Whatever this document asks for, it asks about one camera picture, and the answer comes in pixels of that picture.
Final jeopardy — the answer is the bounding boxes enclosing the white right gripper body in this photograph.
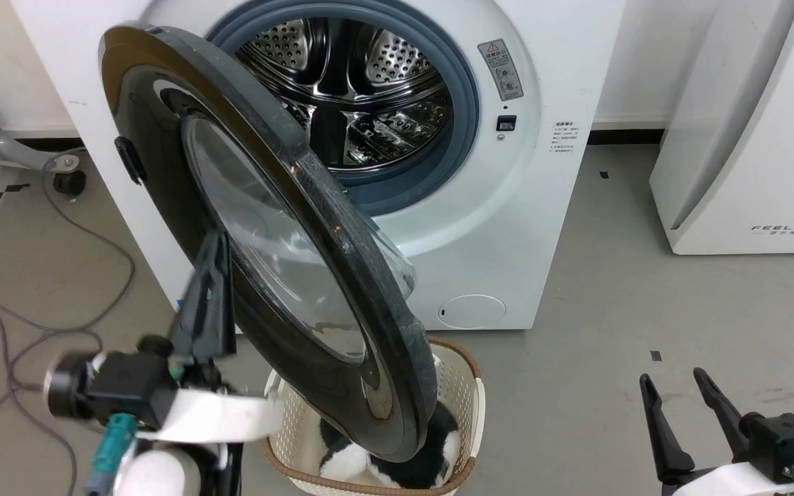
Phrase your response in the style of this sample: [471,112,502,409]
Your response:
[660,460,794,496]

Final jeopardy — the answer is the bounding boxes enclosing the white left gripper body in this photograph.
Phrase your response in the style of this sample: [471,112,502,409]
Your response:
[136,358,286,445]

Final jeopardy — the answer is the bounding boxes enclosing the grey floor cable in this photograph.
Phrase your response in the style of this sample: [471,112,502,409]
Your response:
[6,157,137,496]
[0,265,105,457]

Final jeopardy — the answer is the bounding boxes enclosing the steel perforated washer drum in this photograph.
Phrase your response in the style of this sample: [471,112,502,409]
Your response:
[235,17,454,170]

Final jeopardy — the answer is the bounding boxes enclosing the black caster wheel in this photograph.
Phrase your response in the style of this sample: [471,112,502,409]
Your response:
[52,169,88,196]

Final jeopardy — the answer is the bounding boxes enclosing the black round glass washer door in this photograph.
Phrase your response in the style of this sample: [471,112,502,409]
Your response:
[99,23,439,464]

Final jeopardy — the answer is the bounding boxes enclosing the round white filter cover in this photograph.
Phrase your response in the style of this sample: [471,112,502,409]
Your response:
[438,294,507,329]

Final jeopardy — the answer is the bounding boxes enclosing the black and white plush toy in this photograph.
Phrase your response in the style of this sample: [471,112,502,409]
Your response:
[319,402,462,490]

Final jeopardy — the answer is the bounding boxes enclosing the grey-blue rubber door gasket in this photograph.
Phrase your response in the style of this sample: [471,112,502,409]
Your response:
[205,0,480,218]

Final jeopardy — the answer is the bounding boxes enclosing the white Feelbird appliance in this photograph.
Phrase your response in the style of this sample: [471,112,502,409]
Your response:
[649,0,794,256]

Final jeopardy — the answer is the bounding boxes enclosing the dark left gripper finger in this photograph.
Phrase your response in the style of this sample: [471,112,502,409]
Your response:
[214,238,237,360]
[170,231,224,360]

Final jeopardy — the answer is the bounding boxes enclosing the teal left cable connector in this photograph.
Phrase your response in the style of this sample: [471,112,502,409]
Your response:
[84,412,139,496]

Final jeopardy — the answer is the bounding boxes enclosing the white front-load washing machine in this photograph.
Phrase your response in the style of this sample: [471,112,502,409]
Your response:
[11,0,627,331]

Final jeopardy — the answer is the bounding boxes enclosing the grey warning sticker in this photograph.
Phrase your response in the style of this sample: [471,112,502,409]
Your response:
[478,39,525,102]

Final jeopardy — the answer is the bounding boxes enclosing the cream plastic laundry basket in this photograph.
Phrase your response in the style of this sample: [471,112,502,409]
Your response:
[263,336,486,496]

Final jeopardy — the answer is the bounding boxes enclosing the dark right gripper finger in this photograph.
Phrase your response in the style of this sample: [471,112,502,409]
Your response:
[693,367,751,458]
[639,373,695,484]

